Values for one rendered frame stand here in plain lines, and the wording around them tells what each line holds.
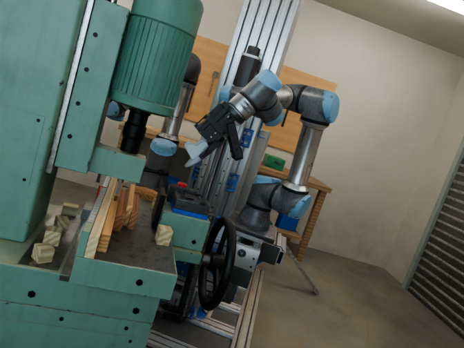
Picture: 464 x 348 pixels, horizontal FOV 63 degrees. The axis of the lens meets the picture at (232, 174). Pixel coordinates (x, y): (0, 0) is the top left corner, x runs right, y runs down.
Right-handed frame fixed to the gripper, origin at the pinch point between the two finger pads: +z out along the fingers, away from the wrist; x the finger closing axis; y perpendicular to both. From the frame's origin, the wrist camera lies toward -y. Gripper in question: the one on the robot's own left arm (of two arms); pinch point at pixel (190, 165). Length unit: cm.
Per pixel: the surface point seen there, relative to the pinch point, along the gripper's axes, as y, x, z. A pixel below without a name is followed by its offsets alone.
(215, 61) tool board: -7, -315, -81
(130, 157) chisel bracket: 13.8, 4.3, 9.9
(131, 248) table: 0.9, 24.4, 21.4
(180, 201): -3.2, 9.3, 8.1
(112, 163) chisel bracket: 15.8, 4.3, 14.2
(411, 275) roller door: -314, -222, -78
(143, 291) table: -5.2, 33.5, 23.7
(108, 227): 8.2, 25.1, 21.1
